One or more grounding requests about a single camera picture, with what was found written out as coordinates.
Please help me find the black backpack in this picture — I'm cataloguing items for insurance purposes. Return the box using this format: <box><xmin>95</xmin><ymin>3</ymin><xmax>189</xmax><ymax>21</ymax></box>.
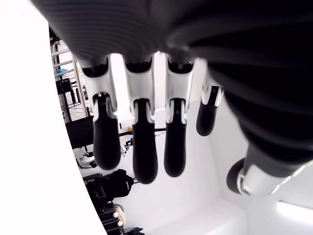
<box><xmin>106</xmin><ymin>168</ymin><xmax>134</xmax><ymax>204</ymax></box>

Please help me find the metal shelf rack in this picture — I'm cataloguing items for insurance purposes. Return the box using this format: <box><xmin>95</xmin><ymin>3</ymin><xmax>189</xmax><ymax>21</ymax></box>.
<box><xmin>50</xmin><ymin>36</ymin><xmax>95</xmax><ymax>123</ymax></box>

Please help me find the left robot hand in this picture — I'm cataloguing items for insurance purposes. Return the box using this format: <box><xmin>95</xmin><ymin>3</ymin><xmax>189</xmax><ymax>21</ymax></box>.
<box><xmin>29</xmin><ymin>0</ymin><xmax>313</xmax><ymax>196</ymax></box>

